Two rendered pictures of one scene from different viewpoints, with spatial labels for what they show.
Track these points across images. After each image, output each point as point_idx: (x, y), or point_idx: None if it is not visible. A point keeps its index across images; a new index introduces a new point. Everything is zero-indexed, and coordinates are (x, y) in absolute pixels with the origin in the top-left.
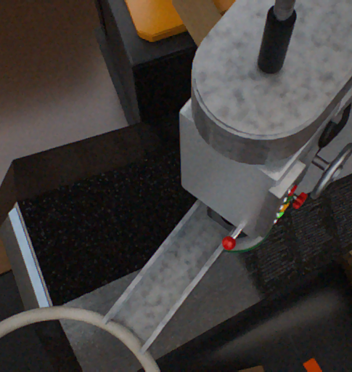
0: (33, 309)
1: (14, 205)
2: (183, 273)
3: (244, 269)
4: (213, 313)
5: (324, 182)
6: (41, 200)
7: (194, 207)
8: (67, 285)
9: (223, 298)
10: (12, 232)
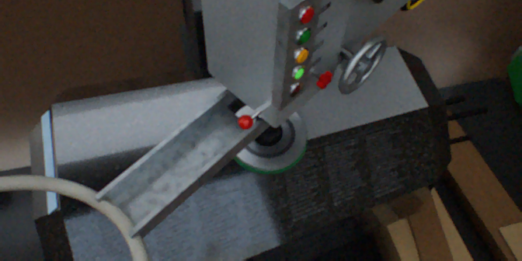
0: (20, 175)
1: (48, 109)
2: (197, 164)
3: (272, 203)
4: (235, 248)
5: (352, 64)
6: (75, 106)
7: (218, 97)
8: None
9: (248, 231)
10: (40, 136)
